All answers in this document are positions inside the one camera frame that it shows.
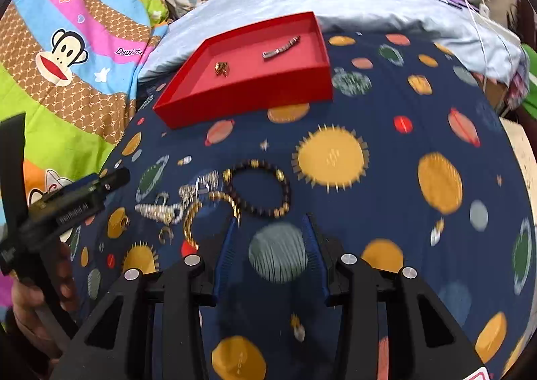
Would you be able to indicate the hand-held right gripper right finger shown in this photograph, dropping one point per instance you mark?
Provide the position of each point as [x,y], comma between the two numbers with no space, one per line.
[319,262]

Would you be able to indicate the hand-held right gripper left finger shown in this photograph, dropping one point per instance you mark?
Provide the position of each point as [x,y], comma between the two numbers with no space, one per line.
[224,262]

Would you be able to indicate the colourful cartoon monkey blanket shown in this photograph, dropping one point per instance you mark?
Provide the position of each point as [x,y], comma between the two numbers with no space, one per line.
[84,69]

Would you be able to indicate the cream paper box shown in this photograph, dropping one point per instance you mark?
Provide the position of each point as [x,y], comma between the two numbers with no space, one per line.
[520,153]

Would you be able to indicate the small gold ornament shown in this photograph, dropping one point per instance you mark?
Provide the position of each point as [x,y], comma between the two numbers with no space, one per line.
[222,69]

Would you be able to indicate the green plastic bag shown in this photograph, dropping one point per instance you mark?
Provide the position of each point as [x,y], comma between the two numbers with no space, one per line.
[530,82]

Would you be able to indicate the navy planet-print blanket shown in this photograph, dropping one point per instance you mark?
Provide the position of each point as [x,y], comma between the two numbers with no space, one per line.
[377,216]

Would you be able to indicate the gold bangle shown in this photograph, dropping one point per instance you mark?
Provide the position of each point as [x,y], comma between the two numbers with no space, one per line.
[187,224]

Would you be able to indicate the person's left hand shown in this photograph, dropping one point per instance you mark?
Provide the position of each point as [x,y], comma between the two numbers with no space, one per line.
[29,317]

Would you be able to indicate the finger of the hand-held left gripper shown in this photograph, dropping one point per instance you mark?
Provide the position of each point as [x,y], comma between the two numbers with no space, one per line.
[115,178]

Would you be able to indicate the red jewelry tray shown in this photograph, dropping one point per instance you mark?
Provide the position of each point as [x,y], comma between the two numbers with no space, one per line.
[268,86]

